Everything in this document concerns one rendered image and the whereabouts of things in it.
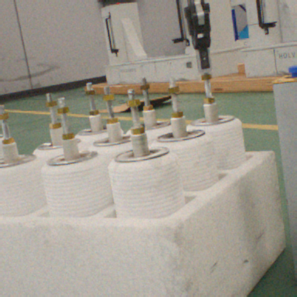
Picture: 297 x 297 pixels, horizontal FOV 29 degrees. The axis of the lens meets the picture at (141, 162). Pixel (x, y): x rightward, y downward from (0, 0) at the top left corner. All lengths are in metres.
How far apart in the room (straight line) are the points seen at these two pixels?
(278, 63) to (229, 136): 2.72
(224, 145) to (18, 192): 0.33
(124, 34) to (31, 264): 4.82
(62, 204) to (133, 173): 0.13
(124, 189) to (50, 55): 6.91
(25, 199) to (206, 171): 0.27
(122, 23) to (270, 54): 2.21
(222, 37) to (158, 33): 3.94
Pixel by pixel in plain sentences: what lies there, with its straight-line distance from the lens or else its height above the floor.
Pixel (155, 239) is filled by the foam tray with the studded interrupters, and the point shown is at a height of 0.16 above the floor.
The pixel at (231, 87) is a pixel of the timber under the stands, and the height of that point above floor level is 0.03.
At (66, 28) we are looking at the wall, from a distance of 7.74.
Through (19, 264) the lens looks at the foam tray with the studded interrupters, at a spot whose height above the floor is 0.12.
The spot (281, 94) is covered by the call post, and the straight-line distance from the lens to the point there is 0.85.
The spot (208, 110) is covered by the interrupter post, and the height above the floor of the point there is 0.27.
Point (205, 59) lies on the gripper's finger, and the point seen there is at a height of 0.35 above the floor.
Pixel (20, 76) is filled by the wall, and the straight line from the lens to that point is 7.49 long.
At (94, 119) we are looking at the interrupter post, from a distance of 1.09.
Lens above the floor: 0.39
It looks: 11 degrees down
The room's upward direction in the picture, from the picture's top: 9 degrees counter-clockwise
